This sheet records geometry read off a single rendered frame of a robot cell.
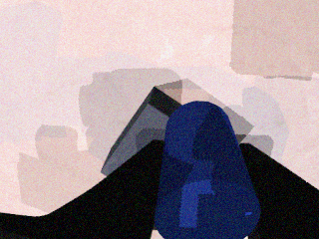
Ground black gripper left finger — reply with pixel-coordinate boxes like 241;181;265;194
0;139;164;239

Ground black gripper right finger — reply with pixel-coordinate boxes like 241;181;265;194
239;143;319;239

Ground dark grey square block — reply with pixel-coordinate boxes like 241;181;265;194
100;87;182;175

